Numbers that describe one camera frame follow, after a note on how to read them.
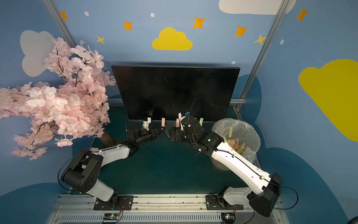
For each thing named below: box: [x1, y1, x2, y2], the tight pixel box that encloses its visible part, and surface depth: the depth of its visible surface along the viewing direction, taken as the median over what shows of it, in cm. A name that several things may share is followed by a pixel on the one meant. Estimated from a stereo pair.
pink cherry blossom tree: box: [0, 37, 117, 161], surface depth 57 cm
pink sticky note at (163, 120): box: [161, 117, 166, 127], surface depth 88 cm
